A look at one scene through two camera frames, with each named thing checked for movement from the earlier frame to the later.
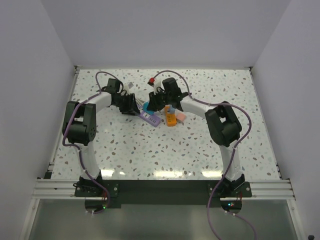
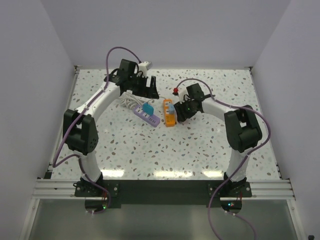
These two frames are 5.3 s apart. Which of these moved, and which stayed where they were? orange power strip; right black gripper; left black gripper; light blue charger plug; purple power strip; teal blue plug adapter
Moved: left black gripper; right black gripper
Stayed: teal blue plug adapter; orange power strip; purple power strip; light blue charger plug
